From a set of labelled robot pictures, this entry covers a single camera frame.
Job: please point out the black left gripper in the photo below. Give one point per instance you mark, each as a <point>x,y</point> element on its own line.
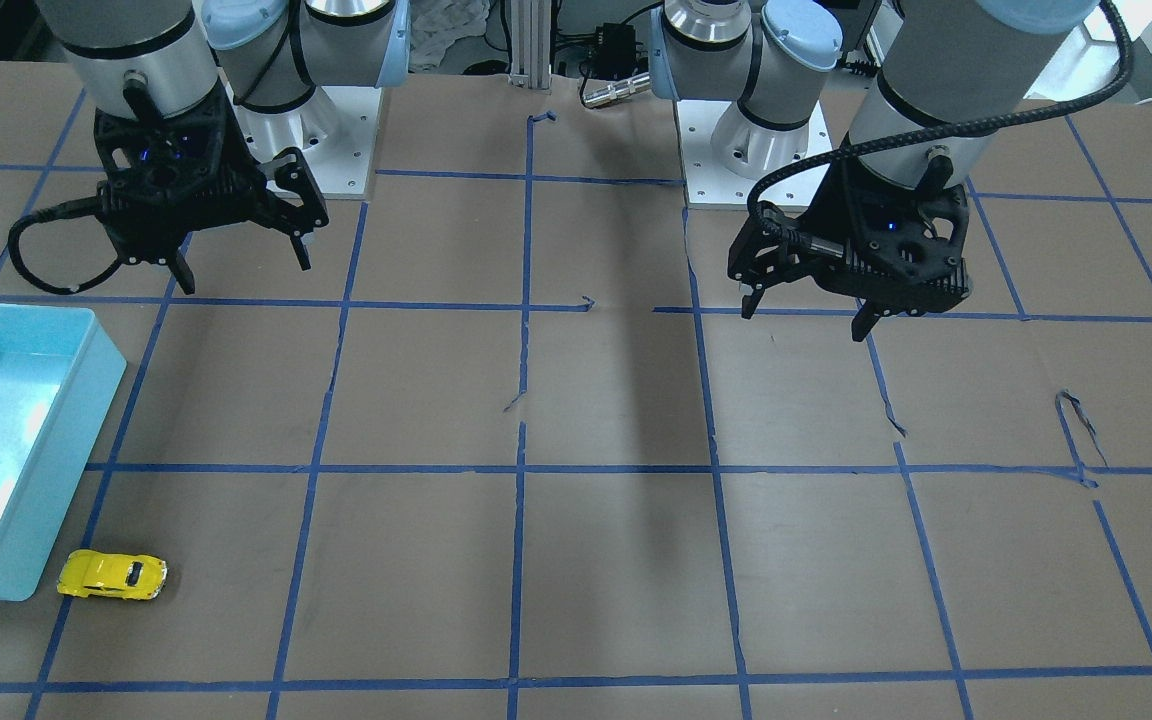
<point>829,208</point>

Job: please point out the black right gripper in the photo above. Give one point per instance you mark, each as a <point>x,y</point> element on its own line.
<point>238,141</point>

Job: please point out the yellow beetle toy car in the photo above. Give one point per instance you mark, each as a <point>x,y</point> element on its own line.
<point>91,573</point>

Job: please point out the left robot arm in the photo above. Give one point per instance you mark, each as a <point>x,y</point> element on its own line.
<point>953,77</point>

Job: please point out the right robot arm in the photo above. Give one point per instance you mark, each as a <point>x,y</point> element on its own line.
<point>151,60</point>

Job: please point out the teal plastic bin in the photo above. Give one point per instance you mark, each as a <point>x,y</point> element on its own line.
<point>59,371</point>

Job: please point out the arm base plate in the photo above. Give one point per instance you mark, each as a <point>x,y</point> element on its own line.
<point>336,131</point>
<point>723,153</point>

